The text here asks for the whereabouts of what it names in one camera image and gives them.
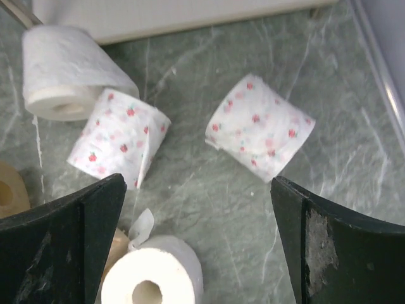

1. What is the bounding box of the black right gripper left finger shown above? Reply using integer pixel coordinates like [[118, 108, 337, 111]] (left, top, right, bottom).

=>
[[1, 174, 127, 303]]

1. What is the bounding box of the plain white toilet roll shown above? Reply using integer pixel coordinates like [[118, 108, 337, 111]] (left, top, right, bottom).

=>
[[101, 208, 204, 304]]

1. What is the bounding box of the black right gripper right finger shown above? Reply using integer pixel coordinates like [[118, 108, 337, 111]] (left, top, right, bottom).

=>
[[271, 177, 404, 303]]

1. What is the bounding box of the white two-tier shelf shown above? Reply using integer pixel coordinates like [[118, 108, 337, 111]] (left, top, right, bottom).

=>
[[32, 0, 331, 44]]

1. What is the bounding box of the floral toilet roll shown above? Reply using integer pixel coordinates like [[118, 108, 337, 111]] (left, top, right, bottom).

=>
[[205, 74, 316, 183], [67, 89, 171, 189]]

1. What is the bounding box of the brown toilet roll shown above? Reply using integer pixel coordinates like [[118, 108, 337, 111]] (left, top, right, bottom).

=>
[[102, 229, 130, 280], [0, 161, 31, 219]]

